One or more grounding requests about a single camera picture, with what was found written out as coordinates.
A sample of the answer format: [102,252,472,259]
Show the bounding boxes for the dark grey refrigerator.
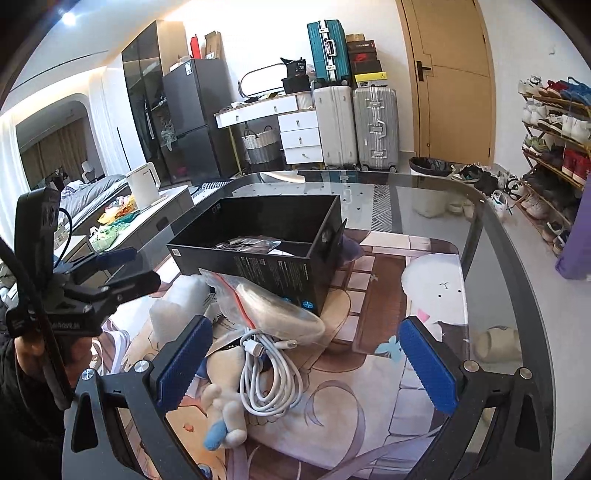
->
[161,58,243,185]

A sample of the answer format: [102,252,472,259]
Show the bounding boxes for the white blue plush toy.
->
[198,346,259,450]

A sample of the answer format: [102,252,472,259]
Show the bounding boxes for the brown curtain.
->
[21,122,89,185]

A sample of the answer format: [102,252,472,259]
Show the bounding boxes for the oval mirror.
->
[239,65,296,95]

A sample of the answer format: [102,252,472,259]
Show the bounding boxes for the white dressing table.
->
[215,92,324,169]

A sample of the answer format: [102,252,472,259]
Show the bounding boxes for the beige slipper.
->
[475,325,522,363]

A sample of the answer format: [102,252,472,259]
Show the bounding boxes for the silver suitcase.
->
[352,87,400,172]

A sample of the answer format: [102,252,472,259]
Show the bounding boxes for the white suitcase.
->
[313,85,358,168]

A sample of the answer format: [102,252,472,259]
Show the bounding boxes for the teal suitcase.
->
[307,20,352,86]

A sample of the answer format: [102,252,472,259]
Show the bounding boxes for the bed with grey blanket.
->
[60,174,130,227]

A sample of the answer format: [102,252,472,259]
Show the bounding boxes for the white cable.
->
[238,330,306,416]

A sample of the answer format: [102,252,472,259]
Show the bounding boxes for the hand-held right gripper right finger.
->
[398,316,555,480]

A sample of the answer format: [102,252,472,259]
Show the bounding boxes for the collection of shoes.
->
[450,74,591,259]

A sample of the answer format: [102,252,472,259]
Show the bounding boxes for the black bag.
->
[280,56,311,93]

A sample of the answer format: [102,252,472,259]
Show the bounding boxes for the clear plastic packet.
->
[212,235,283,256]

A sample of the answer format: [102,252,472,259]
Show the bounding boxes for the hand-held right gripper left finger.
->
[62,315,214,480]

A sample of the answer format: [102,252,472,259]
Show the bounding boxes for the white trash bin black liner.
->
[409,156,458,219]

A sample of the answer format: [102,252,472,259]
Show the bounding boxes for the white curtain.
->
[0,111,31,245]

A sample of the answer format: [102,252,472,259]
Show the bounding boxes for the white bubble wrap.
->
[150,277,218,342]

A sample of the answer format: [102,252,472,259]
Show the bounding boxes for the grey white low cabinet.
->
[88,185,195,259]

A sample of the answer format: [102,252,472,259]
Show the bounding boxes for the patterned floor rug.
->
[369,185,393,232]

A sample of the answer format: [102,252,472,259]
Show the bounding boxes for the person's left forearm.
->
[0,332,77,480]

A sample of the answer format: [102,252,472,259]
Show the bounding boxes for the printed cartoon desk mat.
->
[92,231,469,480]

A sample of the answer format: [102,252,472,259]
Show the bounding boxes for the grey white laundry basket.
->
[241,126,283,163]

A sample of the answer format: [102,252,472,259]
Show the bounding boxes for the white electric kettle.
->
[126,162,162,210]

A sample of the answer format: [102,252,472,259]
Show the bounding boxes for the dark glass cabinet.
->
[121,21,185,185]

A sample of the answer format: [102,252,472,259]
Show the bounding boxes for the pile of colourful snack packets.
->
[90,196,139,247]

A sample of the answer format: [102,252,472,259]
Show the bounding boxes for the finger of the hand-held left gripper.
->
[65,270,162,319]
[54,247,139,283]

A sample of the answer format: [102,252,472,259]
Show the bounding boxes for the flat cardboard box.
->
[203,30,225,61]

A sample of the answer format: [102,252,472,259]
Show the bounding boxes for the clear zip bag beige item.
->
[198,270,345,346]

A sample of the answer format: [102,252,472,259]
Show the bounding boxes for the person's left hand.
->
[14,332,95,386]

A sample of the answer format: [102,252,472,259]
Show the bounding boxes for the purple cloth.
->
[554,185,591,280]

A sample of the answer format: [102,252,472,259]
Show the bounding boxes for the wooden shoe rack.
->
[517,76,591,259]

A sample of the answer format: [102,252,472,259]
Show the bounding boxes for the wooden door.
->
[397,0,497,169]

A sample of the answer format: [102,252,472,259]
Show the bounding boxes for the black cardboard box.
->
[166,194,347,317]

